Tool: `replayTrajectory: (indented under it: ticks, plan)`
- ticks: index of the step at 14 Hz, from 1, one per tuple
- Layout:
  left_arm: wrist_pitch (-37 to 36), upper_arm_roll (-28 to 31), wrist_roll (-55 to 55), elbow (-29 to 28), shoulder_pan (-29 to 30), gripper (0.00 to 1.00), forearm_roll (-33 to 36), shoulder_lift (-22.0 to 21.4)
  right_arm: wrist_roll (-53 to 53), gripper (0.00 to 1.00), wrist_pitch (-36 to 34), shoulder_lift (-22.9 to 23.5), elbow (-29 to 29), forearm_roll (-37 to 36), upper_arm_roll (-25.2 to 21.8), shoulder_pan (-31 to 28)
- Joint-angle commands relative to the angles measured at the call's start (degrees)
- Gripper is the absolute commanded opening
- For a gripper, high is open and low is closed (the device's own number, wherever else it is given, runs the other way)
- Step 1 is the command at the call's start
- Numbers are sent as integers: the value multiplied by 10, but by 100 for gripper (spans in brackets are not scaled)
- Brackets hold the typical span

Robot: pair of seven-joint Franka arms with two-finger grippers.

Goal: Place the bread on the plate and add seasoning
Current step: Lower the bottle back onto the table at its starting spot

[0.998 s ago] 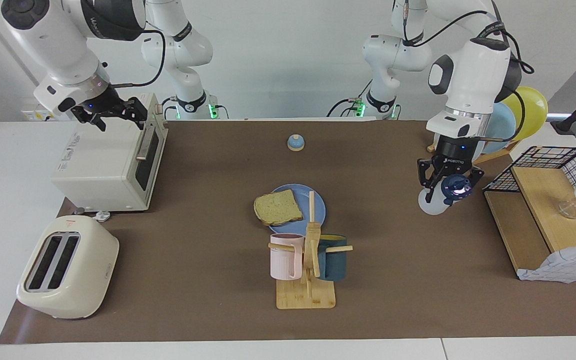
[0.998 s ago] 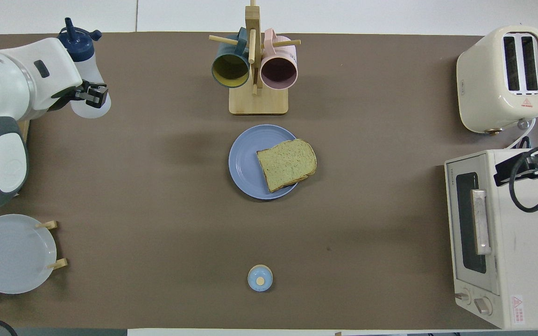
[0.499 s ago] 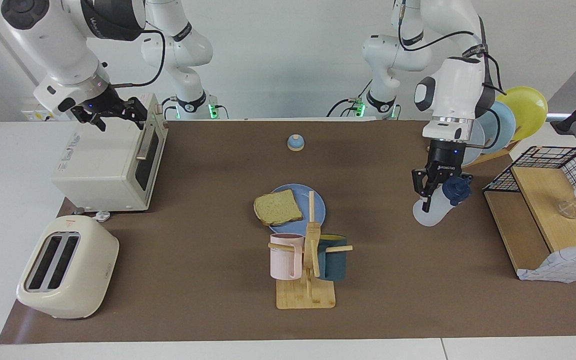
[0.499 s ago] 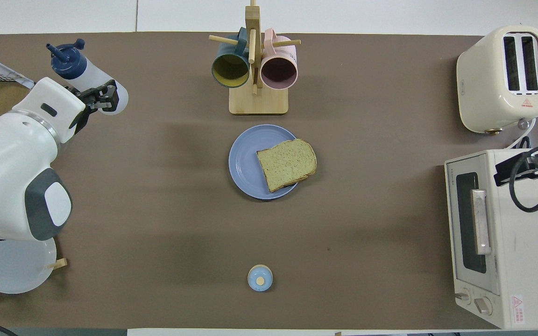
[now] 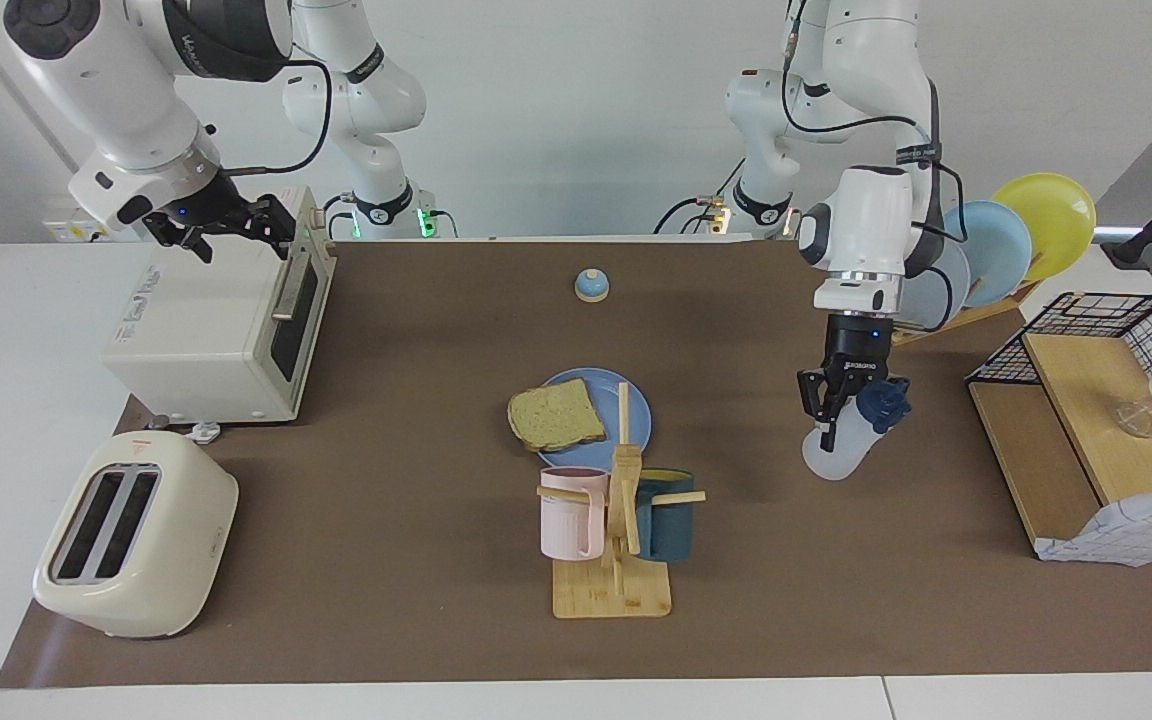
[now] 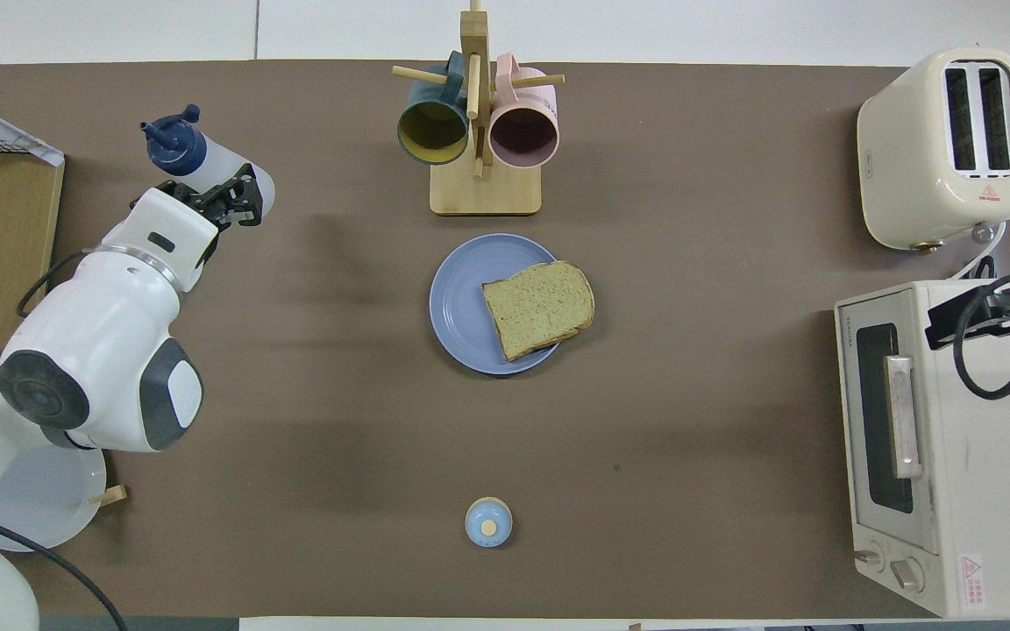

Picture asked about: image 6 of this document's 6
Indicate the translucent bottle with blue cap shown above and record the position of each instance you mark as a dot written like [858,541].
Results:
[216,162]

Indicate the brown bread slice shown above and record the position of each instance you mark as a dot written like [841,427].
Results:
[540,307]

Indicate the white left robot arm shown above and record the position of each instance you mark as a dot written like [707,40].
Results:
[93,350]

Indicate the blue round plate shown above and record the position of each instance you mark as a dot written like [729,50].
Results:
[457,307]

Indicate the wooden plate rack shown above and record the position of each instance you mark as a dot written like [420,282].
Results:
[110,495]

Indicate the pale grey plate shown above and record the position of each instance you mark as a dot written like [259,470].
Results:
[58,499]

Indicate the white toaster oven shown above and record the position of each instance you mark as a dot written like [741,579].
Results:
[987,456]

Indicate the cream two-slot toaster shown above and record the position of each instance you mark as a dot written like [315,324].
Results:
[908,158]

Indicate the wooden two-level shelf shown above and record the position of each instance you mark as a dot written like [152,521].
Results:
[5,254]

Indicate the teal mug yellow inside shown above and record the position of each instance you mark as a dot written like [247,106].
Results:
[432,131]

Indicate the brown table mat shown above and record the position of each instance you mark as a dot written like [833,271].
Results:
[733,394]

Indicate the wooden mug tree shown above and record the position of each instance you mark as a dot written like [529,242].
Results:
[486,193]

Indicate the pink ribbed mug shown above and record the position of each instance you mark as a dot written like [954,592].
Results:
[522,136]

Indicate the small blue bell wooden knob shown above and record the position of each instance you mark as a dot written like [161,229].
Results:
[488,524]

